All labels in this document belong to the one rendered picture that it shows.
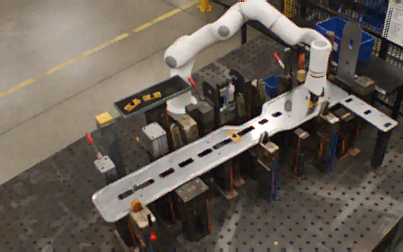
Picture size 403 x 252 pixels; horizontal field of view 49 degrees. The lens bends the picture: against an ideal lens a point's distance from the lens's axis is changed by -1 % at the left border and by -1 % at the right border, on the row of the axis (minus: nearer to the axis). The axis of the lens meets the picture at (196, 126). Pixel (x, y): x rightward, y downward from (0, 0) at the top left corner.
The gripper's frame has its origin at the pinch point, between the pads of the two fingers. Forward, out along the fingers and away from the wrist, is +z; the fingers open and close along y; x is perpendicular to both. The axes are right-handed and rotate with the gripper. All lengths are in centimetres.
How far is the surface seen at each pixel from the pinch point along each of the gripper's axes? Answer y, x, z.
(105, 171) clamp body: -17, -107, -2
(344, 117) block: 15.8, 5.5, 5.3
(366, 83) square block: 10.2, 26.3, -2.5
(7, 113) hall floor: -245, -125, 103
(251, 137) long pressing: 0.2, -40.6, 3.2
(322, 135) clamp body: 15.0, -8.1, 10.1
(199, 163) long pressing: -1, -69, 3
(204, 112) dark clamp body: -21, -52, -5
